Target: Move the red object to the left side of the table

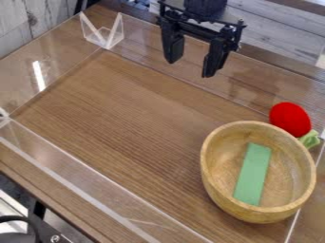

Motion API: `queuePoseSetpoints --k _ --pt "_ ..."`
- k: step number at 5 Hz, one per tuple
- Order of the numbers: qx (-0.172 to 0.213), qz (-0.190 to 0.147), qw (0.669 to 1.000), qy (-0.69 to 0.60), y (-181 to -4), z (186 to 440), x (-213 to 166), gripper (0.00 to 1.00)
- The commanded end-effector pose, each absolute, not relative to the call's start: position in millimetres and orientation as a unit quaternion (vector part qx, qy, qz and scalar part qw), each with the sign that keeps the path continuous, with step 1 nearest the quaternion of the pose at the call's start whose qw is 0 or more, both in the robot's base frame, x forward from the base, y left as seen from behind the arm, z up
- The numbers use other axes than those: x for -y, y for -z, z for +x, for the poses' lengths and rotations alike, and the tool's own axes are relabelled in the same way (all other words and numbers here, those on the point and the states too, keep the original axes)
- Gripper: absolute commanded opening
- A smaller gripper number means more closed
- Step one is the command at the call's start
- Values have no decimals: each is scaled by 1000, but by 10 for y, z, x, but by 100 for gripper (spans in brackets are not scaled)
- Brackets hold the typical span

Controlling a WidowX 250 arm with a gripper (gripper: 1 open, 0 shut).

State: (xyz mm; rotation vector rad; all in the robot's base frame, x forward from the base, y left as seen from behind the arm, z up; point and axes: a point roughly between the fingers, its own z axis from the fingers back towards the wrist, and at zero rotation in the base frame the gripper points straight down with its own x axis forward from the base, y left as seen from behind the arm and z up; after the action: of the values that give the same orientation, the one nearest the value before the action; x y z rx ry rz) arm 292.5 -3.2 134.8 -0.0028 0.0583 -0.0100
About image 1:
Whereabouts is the clear acrylic corner bracket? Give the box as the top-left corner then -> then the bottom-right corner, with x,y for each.
79,12 -> 125,50

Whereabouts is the red plush strawberry toy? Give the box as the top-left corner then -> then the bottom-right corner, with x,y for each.
269,102 -> 320,149

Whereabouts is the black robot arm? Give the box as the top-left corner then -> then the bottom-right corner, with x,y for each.
158,0 -> 246,78

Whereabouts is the wooden oval bowl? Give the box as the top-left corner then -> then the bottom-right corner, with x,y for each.
201,121 -> 316,224

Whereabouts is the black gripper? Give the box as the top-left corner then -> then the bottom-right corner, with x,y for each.
158,0 -> 246,78

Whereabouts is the clear acrylic tray wall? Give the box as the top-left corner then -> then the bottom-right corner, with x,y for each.
0,108 -> 213,243

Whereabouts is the green rectangular block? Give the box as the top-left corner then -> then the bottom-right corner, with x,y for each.
233,142 -> 272,206

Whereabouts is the black cable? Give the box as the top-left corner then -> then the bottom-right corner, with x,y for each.
0,215 -> 32,235

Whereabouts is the black table frame leg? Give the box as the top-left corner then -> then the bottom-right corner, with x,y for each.
28,199 -> 72,243

